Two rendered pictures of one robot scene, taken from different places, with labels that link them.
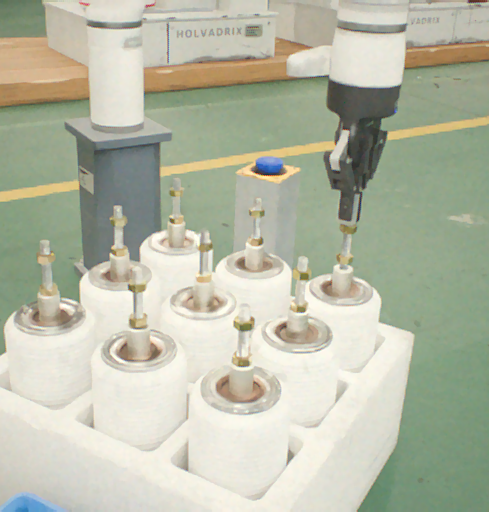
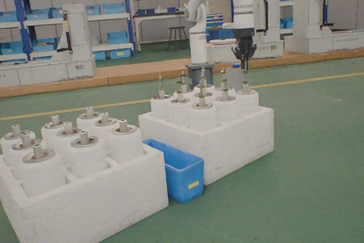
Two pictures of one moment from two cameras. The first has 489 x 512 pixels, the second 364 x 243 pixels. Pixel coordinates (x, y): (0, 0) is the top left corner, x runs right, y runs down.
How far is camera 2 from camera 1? 0.56 m
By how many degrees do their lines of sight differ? 24
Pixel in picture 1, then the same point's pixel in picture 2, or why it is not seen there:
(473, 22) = not seen: outside the picture
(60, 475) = (160, 135)
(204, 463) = (191, 124)
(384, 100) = (247, 31)
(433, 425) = (290, 147)
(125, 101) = (200, 55)
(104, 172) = (194, 77)
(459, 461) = (294, 154)
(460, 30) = not seen: outside the picture
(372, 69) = (242, 23)
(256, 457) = (203, 121)
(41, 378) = (158, 111)
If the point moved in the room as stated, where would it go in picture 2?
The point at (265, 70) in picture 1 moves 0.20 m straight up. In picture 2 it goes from (278, 61) to (278, 42)
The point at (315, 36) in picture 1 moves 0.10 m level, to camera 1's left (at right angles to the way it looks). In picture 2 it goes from (302, 49) to (293, 49)
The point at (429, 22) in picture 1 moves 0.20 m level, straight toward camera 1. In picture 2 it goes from (353, 40) to (351, 41)
